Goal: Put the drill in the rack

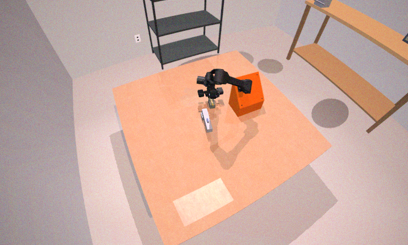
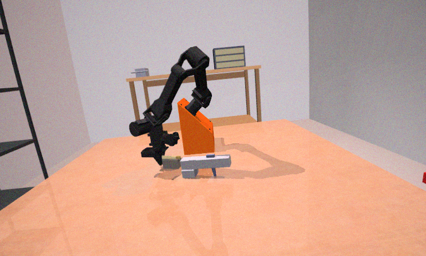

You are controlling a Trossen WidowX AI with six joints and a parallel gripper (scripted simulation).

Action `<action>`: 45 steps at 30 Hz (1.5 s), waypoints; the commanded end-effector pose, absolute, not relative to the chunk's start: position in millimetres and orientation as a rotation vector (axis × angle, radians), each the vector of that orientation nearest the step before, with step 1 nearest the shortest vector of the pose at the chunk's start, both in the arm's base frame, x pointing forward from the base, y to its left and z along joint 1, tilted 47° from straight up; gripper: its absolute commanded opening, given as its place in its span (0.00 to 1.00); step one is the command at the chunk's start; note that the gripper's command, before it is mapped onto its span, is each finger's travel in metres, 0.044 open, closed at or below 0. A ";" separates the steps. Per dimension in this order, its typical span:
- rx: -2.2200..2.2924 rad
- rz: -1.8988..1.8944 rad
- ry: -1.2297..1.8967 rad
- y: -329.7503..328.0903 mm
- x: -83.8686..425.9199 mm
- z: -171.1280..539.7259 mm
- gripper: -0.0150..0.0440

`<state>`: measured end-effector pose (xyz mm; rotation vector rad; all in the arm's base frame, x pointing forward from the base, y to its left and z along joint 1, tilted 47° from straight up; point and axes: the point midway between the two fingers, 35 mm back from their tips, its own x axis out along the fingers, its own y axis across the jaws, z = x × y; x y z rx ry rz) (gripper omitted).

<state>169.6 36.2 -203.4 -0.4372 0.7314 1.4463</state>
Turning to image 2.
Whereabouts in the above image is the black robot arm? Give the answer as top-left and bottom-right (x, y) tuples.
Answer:
(129, 46), (212, 147)

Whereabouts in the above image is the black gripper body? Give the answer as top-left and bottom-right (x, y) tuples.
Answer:
(141, 129), (166, 158)

